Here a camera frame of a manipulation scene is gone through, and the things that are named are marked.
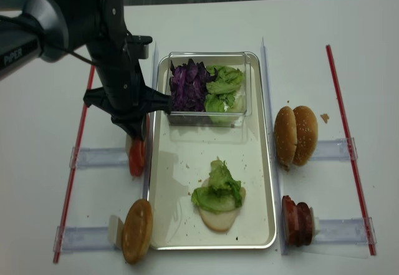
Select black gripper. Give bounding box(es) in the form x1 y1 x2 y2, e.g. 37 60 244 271
84 42 172 139

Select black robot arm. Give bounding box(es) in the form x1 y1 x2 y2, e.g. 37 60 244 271
1 0 171 140

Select white pusher block tomato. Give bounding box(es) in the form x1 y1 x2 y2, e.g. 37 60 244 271
125 135 132 154

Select remaining red tomato slice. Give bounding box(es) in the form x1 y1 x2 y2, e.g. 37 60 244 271
128 139 146 177

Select green lettuce in box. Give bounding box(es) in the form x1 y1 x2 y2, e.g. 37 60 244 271
204 65 246 125

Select lettuce leaf on bread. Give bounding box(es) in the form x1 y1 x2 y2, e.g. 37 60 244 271
191 158 244 214

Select white bread slice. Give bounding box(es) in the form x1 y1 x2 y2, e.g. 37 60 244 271
195 179 246 233

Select brown bread crumb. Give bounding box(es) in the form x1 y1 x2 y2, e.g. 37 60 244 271
320 113 330 124

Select dark red meat patty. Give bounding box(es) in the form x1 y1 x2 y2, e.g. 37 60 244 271
296 202 313 247

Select white pusher block meat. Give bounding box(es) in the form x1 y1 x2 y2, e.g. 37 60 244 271
310 207 320 239

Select shredded purple cabbage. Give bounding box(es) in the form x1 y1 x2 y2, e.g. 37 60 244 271
169 59 213 112

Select left red strip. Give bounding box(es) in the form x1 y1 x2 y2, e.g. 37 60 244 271
52 64 96 263

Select red strip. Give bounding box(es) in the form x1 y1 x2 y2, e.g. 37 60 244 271
52 64 96 263
325 44 377 256

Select clear plastic salad box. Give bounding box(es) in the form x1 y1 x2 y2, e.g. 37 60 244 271
163 52 252 127

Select upper left clear crossbar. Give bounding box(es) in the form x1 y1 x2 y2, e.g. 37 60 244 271
69 147 128 169

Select clear crossbar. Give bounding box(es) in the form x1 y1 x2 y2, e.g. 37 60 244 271
69 147 128 169
53 226 118 253
310 138 358 162
312 218 377 245

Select silver metal tray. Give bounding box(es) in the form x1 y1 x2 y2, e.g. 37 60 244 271
147 52 277 250

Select white pusher block bun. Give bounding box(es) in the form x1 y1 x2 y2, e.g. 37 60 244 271
107 215 124 249

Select golden bun bottom half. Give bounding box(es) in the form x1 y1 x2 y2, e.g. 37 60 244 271
122 199 153 264

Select sesame bun left half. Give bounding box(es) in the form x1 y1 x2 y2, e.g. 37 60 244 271
274 106 297 170

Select sesame bun half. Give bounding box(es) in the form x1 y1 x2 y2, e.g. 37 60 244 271
293 106 318 166
274 106 297 170

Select lower left clear crossbar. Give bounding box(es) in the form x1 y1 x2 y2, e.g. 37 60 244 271
53 226 118 253

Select sesame bun right half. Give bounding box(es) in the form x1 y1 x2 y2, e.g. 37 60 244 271
293 106 318 166

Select bacon slice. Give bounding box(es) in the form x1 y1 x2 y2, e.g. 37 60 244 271
282 195 300 246

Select upper right clear crossbar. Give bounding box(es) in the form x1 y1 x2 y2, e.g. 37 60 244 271
310 138 358 162

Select lower right clear crossbar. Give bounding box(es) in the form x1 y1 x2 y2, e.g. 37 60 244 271
312 218 377 245

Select right red strip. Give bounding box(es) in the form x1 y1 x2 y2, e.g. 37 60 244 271
325 44 377 256

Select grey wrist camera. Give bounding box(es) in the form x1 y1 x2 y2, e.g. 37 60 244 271
127 34 153 59

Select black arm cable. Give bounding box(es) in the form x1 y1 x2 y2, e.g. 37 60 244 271
0 14 94 65

